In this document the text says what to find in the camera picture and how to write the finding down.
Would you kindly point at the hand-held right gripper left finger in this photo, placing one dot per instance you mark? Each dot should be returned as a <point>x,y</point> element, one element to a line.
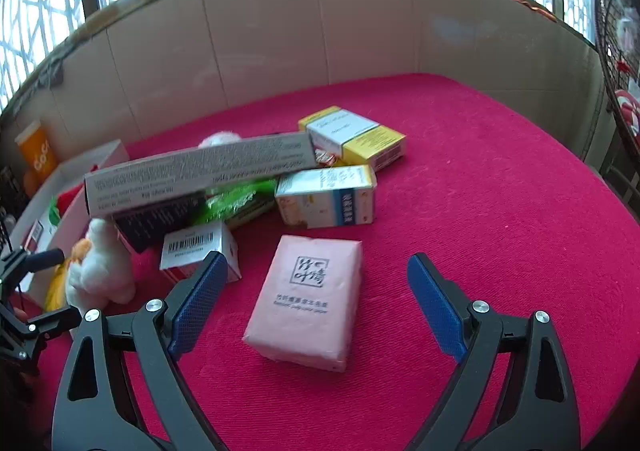
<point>200,301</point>

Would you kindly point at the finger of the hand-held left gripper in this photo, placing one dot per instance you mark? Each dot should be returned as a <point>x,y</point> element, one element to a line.
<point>50,323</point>
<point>42,258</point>

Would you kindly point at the black box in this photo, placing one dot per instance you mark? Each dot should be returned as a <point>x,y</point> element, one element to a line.
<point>155,223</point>

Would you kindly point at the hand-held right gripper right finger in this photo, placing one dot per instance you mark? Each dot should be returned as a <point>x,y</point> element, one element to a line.
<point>435,306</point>

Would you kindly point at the long grey sealant box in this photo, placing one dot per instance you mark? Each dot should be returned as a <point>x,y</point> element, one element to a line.
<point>200,176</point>

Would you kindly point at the red green plush toy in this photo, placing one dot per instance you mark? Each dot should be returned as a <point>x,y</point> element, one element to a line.
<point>70,198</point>

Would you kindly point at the white barcode box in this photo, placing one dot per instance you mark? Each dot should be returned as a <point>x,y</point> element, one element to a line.
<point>192,243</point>

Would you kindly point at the green packet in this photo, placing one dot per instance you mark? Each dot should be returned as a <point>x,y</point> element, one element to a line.
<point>235,201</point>

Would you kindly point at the white cardboard tray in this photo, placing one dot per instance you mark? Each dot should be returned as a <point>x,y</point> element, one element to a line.
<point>100,156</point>

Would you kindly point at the red cloth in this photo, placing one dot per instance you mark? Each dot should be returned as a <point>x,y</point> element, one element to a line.
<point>475,231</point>

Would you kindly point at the blue white medicine box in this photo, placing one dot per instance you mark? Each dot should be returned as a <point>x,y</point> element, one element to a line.
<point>325,198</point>

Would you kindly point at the yellow white medicine box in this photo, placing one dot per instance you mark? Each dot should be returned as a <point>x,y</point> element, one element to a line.
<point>350,131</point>

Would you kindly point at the rattan hanging chair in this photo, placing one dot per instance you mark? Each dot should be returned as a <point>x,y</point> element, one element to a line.
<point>617,56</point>

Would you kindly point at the grey rag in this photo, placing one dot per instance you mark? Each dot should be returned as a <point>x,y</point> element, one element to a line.
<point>50,72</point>

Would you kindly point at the pink tissue pack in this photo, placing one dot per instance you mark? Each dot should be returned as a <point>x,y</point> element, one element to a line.
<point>305,301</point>

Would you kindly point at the pink plush toy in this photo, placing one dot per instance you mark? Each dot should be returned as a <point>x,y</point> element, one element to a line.
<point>220,138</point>

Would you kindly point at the window with metal grille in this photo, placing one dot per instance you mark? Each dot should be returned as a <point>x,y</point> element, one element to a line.
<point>45,6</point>

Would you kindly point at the white plush toy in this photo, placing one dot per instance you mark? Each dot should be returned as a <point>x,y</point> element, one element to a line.
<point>105,271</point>

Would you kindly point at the orange drink cup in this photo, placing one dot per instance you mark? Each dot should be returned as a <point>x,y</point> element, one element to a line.
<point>37,151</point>

